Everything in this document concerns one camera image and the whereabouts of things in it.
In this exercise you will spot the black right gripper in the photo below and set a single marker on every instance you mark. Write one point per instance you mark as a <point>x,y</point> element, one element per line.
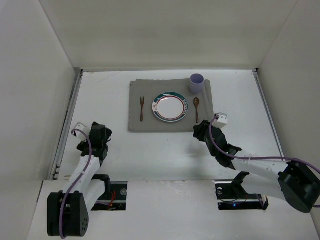
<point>200,130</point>

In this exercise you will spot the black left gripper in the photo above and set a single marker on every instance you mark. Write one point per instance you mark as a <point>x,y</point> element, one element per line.
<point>105,135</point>

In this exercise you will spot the brown wooden spoon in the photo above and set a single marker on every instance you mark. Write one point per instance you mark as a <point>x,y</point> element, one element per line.
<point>196,103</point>

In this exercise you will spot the white plate green rim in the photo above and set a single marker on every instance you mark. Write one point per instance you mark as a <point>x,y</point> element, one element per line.
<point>170,107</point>

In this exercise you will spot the brown wooden fork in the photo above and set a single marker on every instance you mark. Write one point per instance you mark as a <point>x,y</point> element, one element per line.
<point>142,102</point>

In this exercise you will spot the purple plastic cup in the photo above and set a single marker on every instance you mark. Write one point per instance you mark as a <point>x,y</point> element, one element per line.
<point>196,83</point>

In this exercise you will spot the grey cloth placemat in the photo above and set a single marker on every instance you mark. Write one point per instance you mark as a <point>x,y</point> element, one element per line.
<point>150,89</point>

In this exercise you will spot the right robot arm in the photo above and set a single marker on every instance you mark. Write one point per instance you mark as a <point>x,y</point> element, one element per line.
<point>290,179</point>

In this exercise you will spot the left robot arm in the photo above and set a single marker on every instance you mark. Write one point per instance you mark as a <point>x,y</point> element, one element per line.
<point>68,209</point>

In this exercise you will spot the white front cover board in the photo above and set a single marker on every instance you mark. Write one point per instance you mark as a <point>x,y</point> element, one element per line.
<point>188,210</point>

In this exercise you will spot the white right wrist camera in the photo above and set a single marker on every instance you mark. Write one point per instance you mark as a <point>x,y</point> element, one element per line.
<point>221,120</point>

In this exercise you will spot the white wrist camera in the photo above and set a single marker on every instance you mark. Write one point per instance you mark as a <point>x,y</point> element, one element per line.
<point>80,131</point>
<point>221,120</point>

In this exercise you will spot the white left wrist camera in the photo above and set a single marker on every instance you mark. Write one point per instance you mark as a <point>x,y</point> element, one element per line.
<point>80,131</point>

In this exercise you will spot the left aluminium table rail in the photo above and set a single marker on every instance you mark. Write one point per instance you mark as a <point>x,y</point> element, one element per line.
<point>58,157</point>

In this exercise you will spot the aluminium table rail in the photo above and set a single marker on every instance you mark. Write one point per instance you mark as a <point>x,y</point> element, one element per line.
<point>265,144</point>
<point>58,157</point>

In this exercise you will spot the right aluminium table rail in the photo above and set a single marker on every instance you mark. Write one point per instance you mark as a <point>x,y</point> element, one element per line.
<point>265,144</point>

